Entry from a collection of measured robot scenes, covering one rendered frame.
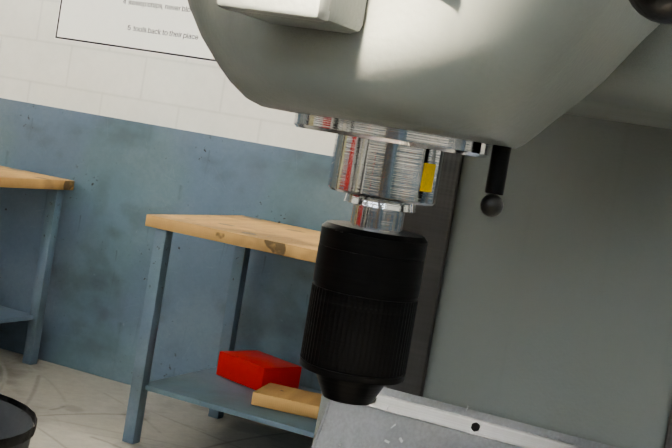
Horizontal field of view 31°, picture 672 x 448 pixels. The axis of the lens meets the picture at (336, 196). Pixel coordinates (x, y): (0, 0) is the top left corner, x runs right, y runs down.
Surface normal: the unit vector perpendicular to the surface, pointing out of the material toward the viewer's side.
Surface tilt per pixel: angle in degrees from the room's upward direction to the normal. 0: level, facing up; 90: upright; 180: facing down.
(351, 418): 64
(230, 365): 90
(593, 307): 90
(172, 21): 90
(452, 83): 128
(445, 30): 104
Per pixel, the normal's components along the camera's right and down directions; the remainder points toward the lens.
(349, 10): 0.90, 0.17
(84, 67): -0.41, -0.02
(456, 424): -0.29, -0.47
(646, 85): -0.44, 0.43
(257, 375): -0.69, -0.07
